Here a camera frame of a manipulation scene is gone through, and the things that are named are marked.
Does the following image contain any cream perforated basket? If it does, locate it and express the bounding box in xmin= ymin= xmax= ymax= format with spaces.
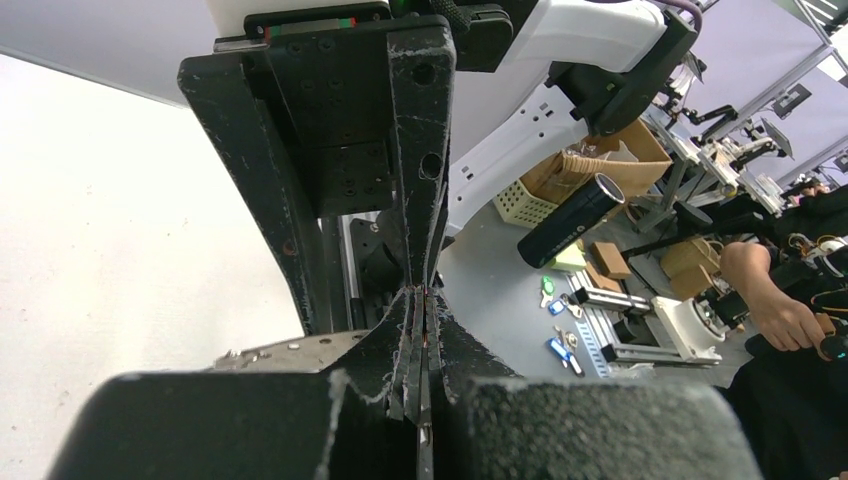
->
xmin=493 ymin=180 xmax=558 ymax=229

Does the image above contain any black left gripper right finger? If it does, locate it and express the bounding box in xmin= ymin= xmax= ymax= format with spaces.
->
xmin=426 ymin=290 xmax=760 ymax=479

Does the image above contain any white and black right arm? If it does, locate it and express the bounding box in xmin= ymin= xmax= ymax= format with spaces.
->
xmin=177 ymin=1 xmax=702 ymax=335

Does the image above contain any green key tag bunch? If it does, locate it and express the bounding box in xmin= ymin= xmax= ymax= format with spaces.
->
xmin=540 ymin=275 xmax=556 ymax=308

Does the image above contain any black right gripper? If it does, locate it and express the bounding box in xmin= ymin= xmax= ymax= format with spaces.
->
xmin=177 ymin=1 xmax=456 ymax=335

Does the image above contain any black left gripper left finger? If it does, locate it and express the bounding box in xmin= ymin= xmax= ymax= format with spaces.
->
xmin=49 ymin=288 xmax=424 ymax=479

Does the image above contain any black cylindrical tube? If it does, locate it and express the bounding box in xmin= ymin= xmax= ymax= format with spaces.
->
xmin=517 ymin=173 xmax=626 ymax=269

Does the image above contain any person's bare hand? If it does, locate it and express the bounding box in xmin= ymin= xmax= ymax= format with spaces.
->
xmin=748 ymin=291 xmax=825 ymax=351

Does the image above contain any person's bare forearm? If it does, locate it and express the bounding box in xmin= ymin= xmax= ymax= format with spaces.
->
xmin=720 ymin=242 xmax=783 ymax=311

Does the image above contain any blue key tag bunch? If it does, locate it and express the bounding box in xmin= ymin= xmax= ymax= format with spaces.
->
xmin=547 ymin=326 xmax=586 ymax=378

